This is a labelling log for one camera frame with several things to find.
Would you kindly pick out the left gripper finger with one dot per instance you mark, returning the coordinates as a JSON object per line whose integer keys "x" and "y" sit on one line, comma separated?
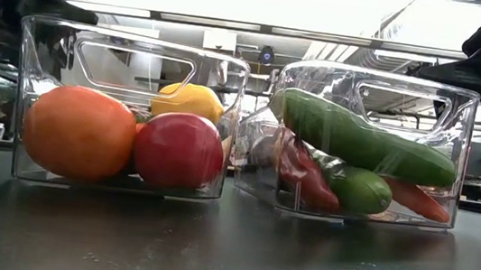
{"x": 50, "y": 9}

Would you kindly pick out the orange fruit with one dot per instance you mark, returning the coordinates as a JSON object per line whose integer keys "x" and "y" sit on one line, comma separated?
{"x": 79, "y": 132}

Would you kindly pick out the large green cucumber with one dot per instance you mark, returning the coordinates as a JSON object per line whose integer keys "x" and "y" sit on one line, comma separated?
{"x": 367, "y": 140}

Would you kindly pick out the orange carrot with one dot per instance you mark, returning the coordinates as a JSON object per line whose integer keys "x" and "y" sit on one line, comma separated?
{"x": 419, "y": 201}

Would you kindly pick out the yellow lemon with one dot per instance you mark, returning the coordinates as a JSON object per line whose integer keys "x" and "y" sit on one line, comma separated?
{"x": 190, "y": 101}

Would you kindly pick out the small green cucumber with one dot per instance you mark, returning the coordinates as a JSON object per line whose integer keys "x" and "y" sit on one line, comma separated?
{"x": 357, "y": 189}

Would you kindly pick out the round red apple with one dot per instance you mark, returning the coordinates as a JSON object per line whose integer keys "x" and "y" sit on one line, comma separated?
{"x": 179, "y": 151}

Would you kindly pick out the red chili pepper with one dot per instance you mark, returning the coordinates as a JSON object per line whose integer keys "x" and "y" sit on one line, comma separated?
{"x": 304, "y": 174}

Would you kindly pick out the pale orange peach slice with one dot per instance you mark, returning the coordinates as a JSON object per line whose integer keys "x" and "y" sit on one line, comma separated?
{"x": 225, "y": 148}

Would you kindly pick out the clear plastic basket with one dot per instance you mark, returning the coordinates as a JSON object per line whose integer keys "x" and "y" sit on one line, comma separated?
{"x": 463, "y": 133}
{"x": 50, "y": 54}

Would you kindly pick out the black overhead camera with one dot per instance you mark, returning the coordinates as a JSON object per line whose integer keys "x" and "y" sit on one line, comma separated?
{"x": 266, "y": 56}

